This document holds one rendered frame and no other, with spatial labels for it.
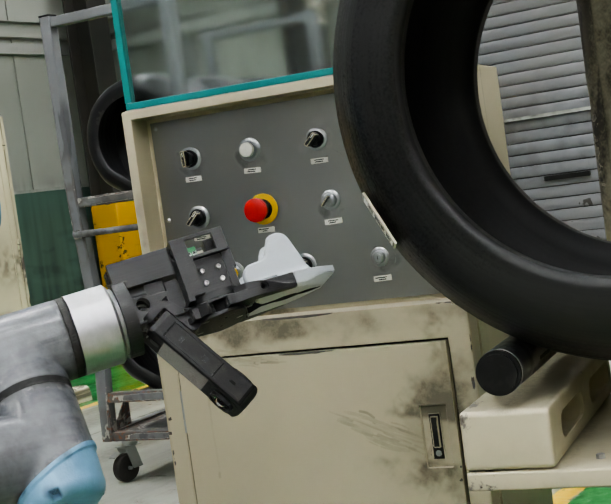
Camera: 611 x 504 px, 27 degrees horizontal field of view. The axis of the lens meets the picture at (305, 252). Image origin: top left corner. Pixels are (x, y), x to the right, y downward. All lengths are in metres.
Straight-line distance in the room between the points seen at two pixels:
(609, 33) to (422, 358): 0.64
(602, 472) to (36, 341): 0.53
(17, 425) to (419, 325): 0.98
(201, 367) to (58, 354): 0.13
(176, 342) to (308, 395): 0.90
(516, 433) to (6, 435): 0.48
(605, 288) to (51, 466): 0.52
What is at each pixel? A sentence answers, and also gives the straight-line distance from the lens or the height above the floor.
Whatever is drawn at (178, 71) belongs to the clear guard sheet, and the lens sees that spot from 2.11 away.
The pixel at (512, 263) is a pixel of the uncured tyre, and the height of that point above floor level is 1.00.
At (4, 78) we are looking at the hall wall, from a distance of 12.43.
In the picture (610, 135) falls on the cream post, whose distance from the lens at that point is 1.55.
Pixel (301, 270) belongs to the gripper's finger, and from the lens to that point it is 1.18.
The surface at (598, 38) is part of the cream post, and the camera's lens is 1.55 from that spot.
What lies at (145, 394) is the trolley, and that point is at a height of 0.37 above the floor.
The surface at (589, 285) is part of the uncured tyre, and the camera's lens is 1.19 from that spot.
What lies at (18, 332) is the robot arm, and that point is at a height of 1.01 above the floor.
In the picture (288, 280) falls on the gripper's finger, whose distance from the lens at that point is 1.17.
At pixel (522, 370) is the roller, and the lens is 1.22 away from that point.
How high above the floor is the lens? 1.10
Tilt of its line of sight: 3 degrees down
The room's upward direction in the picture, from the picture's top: 8 degrees counter-clockwise
